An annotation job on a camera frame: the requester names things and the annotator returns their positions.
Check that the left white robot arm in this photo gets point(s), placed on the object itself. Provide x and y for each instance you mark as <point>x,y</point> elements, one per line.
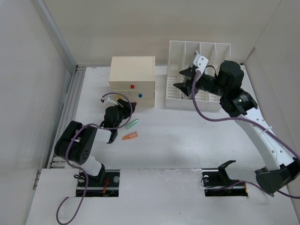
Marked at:
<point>76,142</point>

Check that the aluminium frame rail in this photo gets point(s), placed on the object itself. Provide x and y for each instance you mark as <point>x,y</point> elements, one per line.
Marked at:
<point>68,60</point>

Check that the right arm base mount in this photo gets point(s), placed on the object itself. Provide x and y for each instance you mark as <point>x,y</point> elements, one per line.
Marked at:
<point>217,183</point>

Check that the orange highlighter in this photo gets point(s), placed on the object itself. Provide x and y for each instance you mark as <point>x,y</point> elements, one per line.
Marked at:
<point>130,136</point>

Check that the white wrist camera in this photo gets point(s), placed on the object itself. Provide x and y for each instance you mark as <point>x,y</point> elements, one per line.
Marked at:
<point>108,100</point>
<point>200,62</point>

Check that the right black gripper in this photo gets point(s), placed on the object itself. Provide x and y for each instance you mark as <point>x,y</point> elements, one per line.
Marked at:
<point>189,71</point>

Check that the cream drawer cabinet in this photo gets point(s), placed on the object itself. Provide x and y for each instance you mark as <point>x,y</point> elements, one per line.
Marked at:
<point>134,77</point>

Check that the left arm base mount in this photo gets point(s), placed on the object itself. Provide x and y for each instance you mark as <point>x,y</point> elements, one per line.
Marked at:
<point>107,186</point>

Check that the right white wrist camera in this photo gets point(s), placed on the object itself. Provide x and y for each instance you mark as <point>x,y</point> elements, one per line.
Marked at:
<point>200,62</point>

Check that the green highlighter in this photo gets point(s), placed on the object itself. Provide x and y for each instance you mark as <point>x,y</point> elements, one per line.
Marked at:
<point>132,123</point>

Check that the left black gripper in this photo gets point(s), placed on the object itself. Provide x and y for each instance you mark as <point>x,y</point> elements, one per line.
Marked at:
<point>126,109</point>

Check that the grey setup guide booklet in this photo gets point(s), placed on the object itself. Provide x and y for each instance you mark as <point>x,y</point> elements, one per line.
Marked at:
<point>188,78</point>

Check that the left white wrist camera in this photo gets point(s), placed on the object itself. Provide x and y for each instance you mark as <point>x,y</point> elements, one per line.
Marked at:
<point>108,100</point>

